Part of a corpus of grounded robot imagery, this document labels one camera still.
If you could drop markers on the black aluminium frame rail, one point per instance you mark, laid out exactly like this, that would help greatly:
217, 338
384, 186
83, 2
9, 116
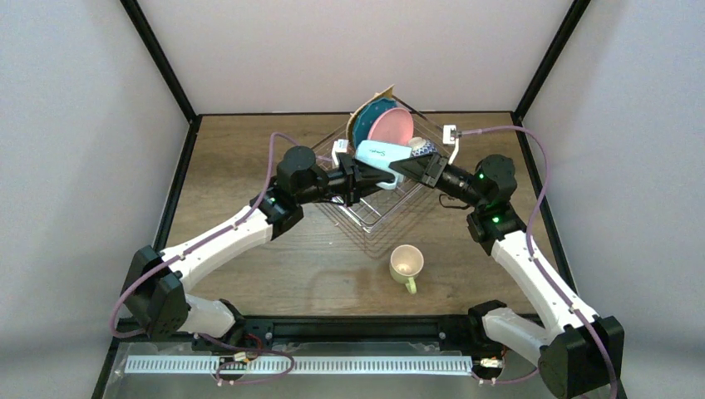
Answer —
453, 332

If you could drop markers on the pink round plate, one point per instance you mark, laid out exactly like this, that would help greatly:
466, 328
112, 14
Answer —
395, 126

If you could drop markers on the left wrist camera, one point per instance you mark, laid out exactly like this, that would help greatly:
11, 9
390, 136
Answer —
340, 146

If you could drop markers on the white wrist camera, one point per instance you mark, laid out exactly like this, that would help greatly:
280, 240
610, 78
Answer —
451, 136

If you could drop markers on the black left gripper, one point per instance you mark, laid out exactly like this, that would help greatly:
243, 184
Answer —
348, 179

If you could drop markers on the lime green bowl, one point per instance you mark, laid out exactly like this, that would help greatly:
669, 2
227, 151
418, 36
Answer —
421, 146

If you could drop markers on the teal polka dot plate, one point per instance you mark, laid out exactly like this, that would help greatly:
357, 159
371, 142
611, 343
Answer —
368, 116

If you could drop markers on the light blue mug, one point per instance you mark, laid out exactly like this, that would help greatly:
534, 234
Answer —
380, 154

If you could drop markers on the white slotted cable duct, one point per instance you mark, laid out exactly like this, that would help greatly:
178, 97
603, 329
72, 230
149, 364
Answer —
359, 365

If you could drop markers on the pale green mug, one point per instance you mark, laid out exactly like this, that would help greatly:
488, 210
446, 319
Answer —
405, 264

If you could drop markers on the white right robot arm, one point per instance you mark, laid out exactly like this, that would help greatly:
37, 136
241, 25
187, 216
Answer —
574, 350

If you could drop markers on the bamboo pattern square plate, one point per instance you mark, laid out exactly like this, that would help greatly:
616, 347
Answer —
388, 93

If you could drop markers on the metal wire dish rack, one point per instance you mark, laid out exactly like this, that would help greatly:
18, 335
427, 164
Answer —
377, 206

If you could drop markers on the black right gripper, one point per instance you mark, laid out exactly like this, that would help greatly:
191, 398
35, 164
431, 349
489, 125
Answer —
435, 169

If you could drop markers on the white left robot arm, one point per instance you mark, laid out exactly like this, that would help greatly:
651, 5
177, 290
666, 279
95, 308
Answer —
157, 288

